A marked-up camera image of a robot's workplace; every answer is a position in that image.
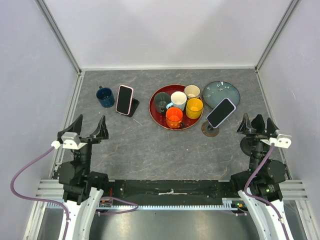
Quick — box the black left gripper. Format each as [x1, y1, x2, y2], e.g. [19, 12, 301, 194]
[58, 113, 108, 175]

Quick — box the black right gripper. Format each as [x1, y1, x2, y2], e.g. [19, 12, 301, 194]
[236, 112, 279, 173]

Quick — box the black suction phone mount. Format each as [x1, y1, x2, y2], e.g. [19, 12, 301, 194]
[240, 136, 258, 158]

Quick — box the lavender case phone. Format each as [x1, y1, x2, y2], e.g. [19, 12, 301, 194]
[206, 98, 237, 128]

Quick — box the pink case phone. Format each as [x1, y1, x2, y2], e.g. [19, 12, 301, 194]
[116, 85, 134, 116]

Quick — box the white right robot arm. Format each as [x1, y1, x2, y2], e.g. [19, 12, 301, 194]
[229, 113, 293, 240]

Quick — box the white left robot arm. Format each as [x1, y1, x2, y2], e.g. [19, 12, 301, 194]
[57, 115, 110, 240]

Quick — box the round base phone stand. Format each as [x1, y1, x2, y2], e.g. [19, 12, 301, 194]
[201, 121, 220, 137]

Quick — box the black folding phone stand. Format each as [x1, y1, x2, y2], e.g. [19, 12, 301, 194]
[126, 98, 140, 118]

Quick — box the dark blue mug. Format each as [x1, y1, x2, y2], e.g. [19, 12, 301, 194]
[96, 86, 115, 108]

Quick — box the blue-green ceramic plate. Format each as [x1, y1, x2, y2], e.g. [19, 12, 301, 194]
[202, 81, 241, 109]

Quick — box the yellow cup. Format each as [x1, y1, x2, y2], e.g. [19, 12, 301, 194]
[186, 98, 204, 119]

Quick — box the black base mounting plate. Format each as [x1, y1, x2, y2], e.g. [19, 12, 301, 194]
[104, 179, 239, 206]

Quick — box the red round tray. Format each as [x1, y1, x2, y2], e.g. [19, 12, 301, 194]
[149, 84, 203, 131]

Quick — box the cream cup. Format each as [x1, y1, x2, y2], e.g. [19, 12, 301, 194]
[184, 84, 201, 99]

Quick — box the dark grey cup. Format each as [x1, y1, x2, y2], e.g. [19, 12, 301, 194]
[154, 92, 171, 114]

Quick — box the orange mug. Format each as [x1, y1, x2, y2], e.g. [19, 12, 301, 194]
[165, 107, 184, 129]

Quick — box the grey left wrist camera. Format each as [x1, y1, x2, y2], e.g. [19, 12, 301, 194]
[61, 132, 81, 150]

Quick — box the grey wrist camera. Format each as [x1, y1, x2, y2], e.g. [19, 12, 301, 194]
[268, 133, 292, 149]
[61, 132, 81, 150]

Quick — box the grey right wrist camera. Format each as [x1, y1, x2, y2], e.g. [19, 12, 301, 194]
[268, 133, 292, 149]

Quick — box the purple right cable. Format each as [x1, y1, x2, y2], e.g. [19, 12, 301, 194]
[243, 142, 291, 240]

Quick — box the purple cable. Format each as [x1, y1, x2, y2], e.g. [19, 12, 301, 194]
[10, 140, 140, 240]
[243, 142, 291, 240]

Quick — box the white mug blue handle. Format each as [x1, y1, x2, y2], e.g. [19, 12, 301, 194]
[166, 91, 187, 111]

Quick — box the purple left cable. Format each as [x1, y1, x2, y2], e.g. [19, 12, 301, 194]
[10, 140, 140, 240]

